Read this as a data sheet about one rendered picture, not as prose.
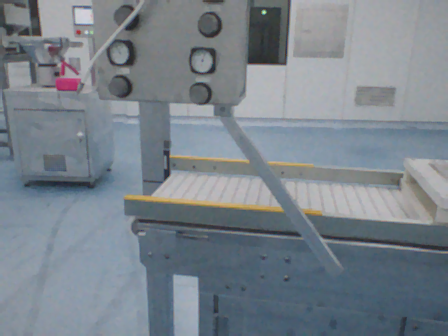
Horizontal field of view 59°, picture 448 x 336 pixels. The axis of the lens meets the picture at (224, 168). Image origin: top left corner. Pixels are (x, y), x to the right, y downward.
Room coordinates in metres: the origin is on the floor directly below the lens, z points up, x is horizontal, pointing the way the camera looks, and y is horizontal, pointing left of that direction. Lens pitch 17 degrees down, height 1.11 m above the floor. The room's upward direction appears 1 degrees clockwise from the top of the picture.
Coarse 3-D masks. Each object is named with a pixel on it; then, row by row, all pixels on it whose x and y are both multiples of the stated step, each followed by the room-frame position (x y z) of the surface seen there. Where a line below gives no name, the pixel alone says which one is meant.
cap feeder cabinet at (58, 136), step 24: (24, 96) 2.92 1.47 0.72; (48, 96) 2.92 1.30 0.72; (72, 96) 2.92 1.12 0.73; (96, 96) 3.09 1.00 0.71; (24, 120) 2.92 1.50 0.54; (48, 120) 2.92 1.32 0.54; (72, 120) 2.91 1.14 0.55; (96, 120) 3.05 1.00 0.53; (24, 144) 2.92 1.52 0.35; (48, 144) 2.92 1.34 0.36; (72, 144) 2.91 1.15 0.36; (96, 144) 3.01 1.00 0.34; (24, 168) 2.92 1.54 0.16; (48, 168) 2.92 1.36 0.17; (72, 168) 2.91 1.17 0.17; (96, 168) 2.97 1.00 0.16
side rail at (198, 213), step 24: (144, 216) 0.64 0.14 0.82; (168, 216) 0.63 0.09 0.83; (192, 216) 0.62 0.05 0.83; (216, 216) 0.62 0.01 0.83; (240, 216) 0.61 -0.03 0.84; (264, 216) 0.60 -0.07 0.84; (312, 216) 0.59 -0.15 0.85; (336, 216) 0.59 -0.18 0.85; (360, 216) 0.59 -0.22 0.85; (408, 240) 0.57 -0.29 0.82; (432, 240) 0.56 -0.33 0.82
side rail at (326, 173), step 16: (176, 160) 0.91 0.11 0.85; (192, 160) 0.90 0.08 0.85; (208, 160) 0.90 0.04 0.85; (288, 176) 0.87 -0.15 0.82; (304, 176) 0.86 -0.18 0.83; (320, 176) 0.86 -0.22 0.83; (336, 176) 0.85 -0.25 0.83; (352, 176) 0.84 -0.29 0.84; (368, 176) 0.84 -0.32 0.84; (384, 176) 0.83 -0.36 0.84; (400, 176) 0.83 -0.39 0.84
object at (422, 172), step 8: (408, 160) 0.80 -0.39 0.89; (416, 160) 0.80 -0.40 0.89; (424, 160) 0.80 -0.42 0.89; (408, 168) 0.78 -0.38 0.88; (416, 168) 0.74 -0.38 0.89; (424, 168) 0.75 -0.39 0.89; (432, 168) 0.75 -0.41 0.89; (416, 176) 0.72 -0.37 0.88; (424, 176) 0.69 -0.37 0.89; (432, 176) 0.70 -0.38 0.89; (440, 176) 0.70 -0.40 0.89; (424, 184) 0.67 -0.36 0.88; (432, 184) 0.65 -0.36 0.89; (440, 184) 0.65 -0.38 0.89; (432, 192) 0.63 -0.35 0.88; (440, 192) 0.61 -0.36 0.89; (440, 200) 0.59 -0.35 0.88; (440, 208) 0.59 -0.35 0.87
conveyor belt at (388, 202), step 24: (168, 192) 0.77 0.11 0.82; (192, 192) 0.77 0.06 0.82; (216, 192) 0.78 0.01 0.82; (240, 192) 0.78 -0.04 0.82; (264, 192) 0.78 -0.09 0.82; (312, 192) 0.79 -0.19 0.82; (336, 192) 0.79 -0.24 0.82; (360, 192) 0.79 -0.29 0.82; (384, 192) 0.80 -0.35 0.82; (384, 216) 0.67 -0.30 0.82; (408, 216) 0.67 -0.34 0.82; (384, 240) 0.59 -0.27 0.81
